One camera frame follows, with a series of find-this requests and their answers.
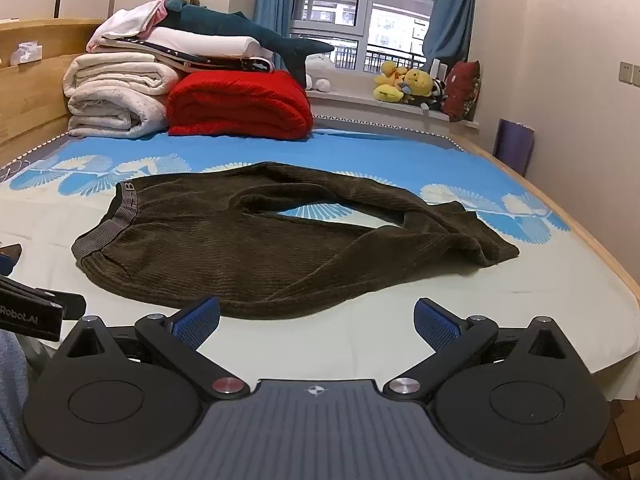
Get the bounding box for blue white leaf-print bedsheet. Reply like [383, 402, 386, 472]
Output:
[0, 127, 640, 377]

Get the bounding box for black white striped plush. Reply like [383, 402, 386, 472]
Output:
[422, 78, 447, 112]

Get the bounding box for wooden bed frame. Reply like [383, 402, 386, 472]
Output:
[0, 18, 640, 311]

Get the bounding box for white folded quilt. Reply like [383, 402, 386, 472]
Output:
[62, 52, 182, 139]

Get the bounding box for window with balcony railing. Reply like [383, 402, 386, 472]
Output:
[287, 0, 441, 75]

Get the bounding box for white tissue box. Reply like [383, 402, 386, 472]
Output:
[9, 41, 44, 67]

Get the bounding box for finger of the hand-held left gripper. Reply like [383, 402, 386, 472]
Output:
[0, 243, 24, 276]

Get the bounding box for brown corduroy pants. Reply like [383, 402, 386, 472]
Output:
[71, 161, 521, 321]

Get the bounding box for red patterned cushion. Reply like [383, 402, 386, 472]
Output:
[442, 60, 482, 122]

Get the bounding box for red folded blanket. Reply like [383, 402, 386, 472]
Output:
[167, 70, 315, 140]

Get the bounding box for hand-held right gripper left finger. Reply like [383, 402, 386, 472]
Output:
[59, 296, 251, 403]

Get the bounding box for pink white folded cloth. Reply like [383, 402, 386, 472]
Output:
[86, 0, 169, 52]

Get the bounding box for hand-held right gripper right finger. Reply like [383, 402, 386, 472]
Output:
[382, 298, 577, 404]

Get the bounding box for yellow duck plush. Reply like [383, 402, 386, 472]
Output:
[373, 61, 410, 104]

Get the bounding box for person's blue-grey clothing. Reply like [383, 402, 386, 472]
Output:
[0, 329, 40, 480]

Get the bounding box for purple mat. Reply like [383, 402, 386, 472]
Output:
[492, 118, 536, 176]

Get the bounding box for teal shark plush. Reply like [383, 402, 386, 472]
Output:
[159, 0, 335, 87]

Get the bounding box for white folded blanket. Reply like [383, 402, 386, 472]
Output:
[97, 26, 264, 62]

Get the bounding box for dark-trimmed printed white cloth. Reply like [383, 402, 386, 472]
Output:
[99, 36, 277, 74]

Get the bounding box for grey patterned mattress cover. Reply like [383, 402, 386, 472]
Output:
[0, 114, 463, 183]

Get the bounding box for white plush toy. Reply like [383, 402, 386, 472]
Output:
[304, 54, 334, 93]

